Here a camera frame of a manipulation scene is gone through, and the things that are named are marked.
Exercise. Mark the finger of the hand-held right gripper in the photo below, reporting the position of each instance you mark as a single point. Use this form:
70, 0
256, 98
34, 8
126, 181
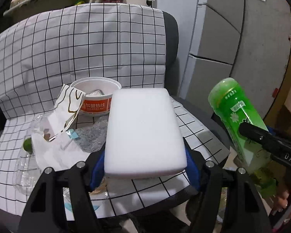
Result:
257, 134

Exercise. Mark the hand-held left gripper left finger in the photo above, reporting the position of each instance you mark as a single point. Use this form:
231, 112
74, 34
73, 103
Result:
97, 174

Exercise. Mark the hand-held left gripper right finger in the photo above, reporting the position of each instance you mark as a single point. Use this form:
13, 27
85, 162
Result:
192, 172

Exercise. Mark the silver glittery scrub pad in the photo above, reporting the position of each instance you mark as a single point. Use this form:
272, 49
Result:
92, 138

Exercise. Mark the white foam block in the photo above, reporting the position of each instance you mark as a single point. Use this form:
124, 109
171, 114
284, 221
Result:
143, 131

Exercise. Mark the white instant noodle bowl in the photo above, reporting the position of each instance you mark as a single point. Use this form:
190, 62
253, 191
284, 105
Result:
94, 106

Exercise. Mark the person's right hand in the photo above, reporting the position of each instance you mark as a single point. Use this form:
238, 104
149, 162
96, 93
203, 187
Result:
287, 197

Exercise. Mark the clear plastic wrapper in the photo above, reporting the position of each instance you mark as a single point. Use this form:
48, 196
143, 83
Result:
99, 191

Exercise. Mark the green plastic bag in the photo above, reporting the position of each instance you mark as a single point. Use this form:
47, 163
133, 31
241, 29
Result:
266, 184

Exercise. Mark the small red sticker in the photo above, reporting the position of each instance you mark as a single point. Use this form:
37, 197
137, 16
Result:
275, 92

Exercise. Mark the small clear tube blue label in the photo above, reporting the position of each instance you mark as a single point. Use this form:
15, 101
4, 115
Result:
70, 137

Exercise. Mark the crumpled white paper bag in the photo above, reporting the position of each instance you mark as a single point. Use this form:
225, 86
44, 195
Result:
53, 153

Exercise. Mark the white paper bag gold lines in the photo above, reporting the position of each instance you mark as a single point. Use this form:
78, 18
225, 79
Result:
63, 111

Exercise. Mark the clear plastic bottle green cap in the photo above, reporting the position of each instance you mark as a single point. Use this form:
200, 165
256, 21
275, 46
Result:
24, 174

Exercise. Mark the grey panel cabinet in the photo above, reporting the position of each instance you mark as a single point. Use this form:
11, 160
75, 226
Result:
215, 41

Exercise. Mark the black-checked white cloth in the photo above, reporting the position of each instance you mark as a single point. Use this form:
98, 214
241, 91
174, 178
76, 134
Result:
63, 53

